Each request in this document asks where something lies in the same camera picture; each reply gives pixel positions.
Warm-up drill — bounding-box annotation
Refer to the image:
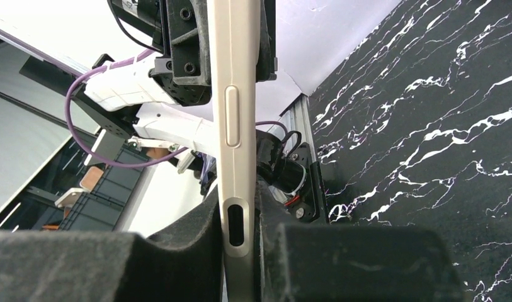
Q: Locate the cream cased phone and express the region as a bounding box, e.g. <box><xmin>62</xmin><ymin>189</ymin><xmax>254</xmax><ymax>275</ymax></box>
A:
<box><xmin>207</xmin><ymin>0</ymin><xmax>260</xmax><ymax>301</ymax></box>

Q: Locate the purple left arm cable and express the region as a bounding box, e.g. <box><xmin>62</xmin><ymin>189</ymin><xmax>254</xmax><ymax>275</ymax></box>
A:
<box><xmin>0</xmin><ymin>23</ymin><xmax>290</xmax><ymax>170</ymax></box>

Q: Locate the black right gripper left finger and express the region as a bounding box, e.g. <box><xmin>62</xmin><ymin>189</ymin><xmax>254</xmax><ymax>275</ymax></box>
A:
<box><xmin>0</xmin><ymin>191</ymin><xmax>222</xmax><ymax>301</ymax></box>

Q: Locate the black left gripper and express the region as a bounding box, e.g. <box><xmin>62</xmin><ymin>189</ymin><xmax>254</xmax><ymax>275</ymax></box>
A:
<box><xmin>149</xmin><ymin>1</ymin><xmax>277</xmax><ymax>106</ymax></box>

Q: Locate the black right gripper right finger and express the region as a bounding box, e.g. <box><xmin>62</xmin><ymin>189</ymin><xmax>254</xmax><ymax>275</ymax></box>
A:
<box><xmin>255</xmin><ymin>180</ymin><xmax>465</xmax><ymax>301</ymax></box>

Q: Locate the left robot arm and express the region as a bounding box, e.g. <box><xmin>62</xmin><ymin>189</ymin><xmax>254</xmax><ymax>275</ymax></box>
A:
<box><xmin>72</xmin><ymin>1</ymin><xmax>212</xmax><ymax>148</ymax></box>

